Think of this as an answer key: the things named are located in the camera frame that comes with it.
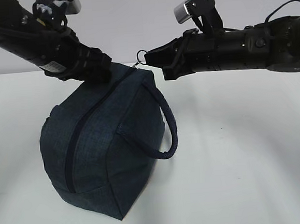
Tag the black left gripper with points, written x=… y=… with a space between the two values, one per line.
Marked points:
x=61 y=55

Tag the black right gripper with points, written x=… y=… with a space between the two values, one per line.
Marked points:
x=190 y=53

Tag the dark blue lunch bag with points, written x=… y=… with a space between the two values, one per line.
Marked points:
x=100 y=145

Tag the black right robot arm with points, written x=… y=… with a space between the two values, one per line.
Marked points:
x=273 y=46

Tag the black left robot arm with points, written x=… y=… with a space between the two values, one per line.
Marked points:
x=16 y=23

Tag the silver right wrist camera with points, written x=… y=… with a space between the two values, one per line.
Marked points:
x=202 y=12

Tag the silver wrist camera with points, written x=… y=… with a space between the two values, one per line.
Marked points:
x=202 y=12
x=56 y=6

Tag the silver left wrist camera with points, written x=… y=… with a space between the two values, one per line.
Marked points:
x=56 y=6

